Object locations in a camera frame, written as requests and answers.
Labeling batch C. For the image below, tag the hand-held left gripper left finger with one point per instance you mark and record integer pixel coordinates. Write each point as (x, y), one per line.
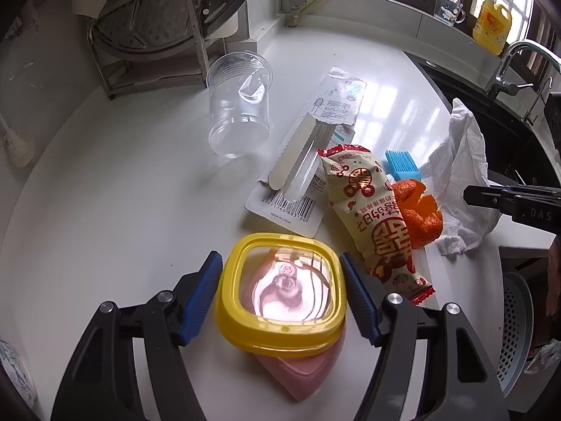
(200, 300)

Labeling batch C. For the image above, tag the grey perforated trash basket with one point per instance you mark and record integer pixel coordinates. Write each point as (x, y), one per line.
(517, 329)

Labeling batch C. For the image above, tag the blue silicone brush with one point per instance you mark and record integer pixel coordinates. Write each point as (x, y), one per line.
(401, 166)

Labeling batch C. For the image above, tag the chrome faucet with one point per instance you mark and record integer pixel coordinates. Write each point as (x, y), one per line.
(508, 57)

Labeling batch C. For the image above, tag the white blister card package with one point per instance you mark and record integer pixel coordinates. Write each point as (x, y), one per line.
(280, 212)

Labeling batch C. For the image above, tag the pink container with yellow lid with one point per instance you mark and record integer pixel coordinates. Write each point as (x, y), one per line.
(280, 334)

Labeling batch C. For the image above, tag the clear plastic bag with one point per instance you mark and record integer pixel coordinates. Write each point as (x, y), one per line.
(545, 357)

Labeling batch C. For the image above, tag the metal dish rack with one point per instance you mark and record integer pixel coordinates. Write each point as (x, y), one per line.
(197, 44)

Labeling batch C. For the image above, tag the crumpled white plastic bag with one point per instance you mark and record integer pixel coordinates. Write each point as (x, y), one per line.
(460, 162)

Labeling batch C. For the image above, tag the yellow detergent bottle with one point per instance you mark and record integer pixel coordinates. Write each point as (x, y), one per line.
(491, 26)

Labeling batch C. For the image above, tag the clear plastic cup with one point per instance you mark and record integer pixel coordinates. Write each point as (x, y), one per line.
(239, 112)

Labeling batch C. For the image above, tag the divided perforated steamer plate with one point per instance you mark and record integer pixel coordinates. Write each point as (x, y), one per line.
(144, 26)

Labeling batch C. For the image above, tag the dark kitchen sink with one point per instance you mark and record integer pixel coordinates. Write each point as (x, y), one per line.
(456, 83)

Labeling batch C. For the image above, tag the glass mug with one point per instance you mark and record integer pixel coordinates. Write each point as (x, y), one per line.
(448, 8)

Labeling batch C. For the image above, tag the orange peel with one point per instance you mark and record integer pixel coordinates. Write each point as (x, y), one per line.
(416, 212)

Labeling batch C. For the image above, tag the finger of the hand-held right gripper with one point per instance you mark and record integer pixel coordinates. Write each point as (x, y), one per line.
(486, 198)

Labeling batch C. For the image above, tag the cream red printed snack wrapper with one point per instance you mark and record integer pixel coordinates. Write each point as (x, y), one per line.
(377, 210)

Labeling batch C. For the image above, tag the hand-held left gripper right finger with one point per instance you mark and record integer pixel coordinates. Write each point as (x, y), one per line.
(360, 302)

